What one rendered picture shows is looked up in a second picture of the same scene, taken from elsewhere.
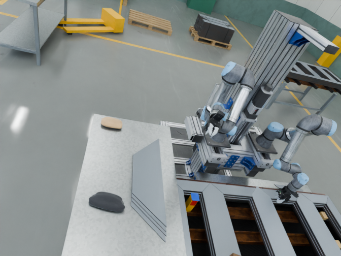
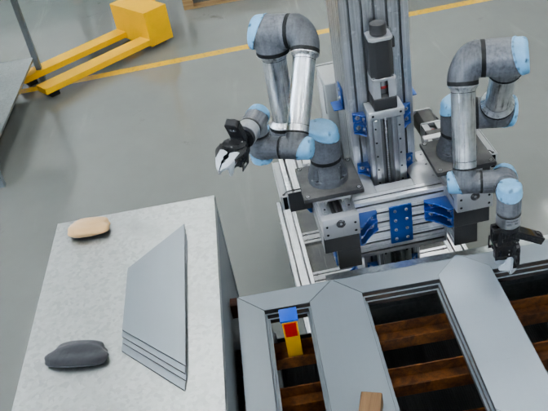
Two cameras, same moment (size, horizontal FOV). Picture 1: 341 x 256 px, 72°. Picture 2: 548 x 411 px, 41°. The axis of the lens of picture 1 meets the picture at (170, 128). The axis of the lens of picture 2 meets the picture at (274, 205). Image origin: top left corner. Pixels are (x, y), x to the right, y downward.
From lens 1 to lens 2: 1.19 m
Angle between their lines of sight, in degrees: 17
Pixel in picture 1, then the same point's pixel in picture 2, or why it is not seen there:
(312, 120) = (462, 56)
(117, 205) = (93, 354)
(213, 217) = (333, 342)
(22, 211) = not seen: outside the picture
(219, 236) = (342, 374)
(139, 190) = (135, 321)
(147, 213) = (152, 354)
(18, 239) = not seen: outside the picture
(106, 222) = (77, 386)
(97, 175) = (62, 320)
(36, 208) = not seen: outside the picture
